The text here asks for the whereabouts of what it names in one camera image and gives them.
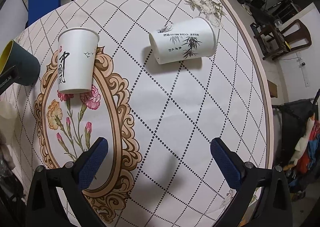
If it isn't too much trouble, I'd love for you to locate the white cup with calligraphy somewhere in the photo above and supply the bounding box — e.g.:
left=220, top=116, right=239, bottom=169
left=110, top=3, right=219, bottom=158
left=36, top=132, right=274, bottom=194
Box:
left=57, top=27, right=99, bottom=94

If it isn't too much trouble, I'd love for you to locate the wooden chair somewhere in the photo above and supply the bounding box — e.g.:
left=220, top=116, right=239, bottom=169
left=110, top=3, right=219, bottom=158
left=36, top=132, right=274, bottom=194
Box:
left=250, top=19, right=312, bottom=60

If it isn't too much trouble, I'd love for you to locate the white cup with bamboo print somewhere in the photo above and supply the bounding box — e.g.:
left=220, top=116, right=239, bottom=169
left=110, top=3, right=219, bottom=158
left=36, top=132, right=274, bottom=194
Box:
left=149, top=17, right=217, bottom=65

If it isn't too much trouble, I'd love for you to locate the patterned floral tablecloth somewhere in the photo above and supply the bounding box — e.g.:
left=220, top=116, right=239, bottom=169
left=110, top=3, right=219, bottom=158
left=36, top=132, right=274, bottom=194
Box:
left=1, top=0, right=273, bottom=226

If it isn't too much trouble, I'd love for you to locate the dark teal cup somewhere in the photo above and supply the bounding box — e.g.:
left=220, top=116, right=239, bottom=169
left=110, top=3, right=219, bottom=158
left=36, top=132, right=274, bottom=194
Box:
left=1, top=40, right=40, bottom=86

